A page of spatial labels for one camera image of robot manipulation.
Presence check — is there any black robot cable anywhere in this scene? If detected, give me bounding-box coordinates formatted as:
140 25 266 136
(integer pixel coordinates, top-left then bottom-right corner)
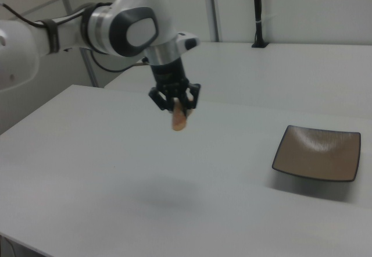
1 3 149 73

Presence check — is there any white side table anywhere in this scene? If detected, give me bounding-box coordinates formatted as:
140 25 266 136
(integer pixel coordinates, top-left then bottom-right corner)
103 41 372 119

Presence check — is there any black camera stand pole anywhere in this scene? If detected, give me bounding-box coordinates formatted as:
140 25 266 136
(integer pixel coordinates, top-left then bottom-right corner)
251 0 270 49

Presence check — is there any square brown ceramic plate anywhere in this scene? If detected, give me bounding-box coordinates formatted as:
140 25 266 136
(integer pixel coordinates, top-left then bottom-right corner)
271 124 362 183

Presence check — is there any grey partition frame post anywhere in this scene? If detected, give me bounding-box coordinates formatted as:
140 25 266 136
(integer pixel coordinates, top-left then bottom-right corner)
202 0 221 43

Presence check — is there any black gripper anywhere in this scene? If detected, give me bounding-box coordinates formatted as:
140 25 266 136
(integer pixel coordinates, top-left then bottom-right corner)
148 58 202 111

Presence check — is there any orange sugared bread piece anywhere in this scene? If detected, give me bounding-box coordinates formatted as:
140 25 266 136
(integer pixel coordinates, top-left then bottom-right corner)
170 95 190 132

